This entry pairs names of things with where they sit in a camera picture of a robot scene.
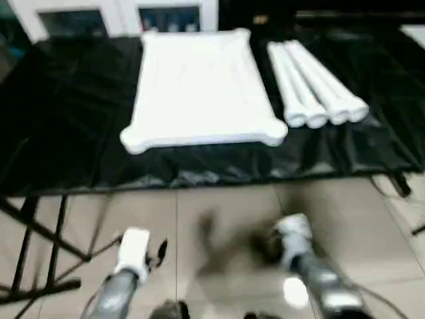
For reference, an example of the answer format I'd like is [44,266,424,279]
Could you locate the white glass-door cabinet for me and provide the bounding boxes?
[6,0,220,43]

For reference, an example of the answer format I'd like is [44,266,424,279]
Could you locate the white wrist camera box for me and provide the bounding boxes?
[272,213,313,266]
[115,227,151,285]

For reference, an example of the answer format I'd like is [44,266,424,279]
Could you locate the black glossy mat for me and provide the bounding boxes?
[0,33,425,197]

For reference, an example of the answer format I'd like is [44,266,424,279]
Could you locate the white upturned plastic table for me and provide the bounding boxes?
[119,28,289,156]

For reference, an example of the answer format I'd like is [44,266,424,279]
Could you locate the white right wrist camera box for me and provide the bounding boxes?
[272,213,313,266]

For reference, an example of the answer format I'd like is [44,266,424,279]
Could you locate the black left robot foot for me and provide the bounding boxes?
[151,298,191,319]

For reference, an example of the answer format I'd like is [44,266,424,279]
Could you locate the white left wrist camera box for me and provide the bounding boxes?
[115,227,151,285]

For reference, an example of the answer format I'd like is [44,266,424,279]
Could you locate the black right robot foot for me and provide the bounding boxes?
[244,308,284,319]

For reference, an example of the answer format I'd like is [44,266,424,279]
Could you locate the black robot foot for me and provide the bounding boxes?
[244,308,284,319]
[151,298,191,319]

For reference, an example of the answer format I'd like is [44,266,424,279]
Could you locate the white plastic table leg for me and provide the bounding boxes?
[277,41,330,130]
[292,39,370,123]
[284,39,353,126]
[266,41,307,129]

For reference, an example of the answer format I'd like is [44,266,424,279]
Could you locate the white flat panel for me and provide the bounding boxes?
[399,24,425,51]

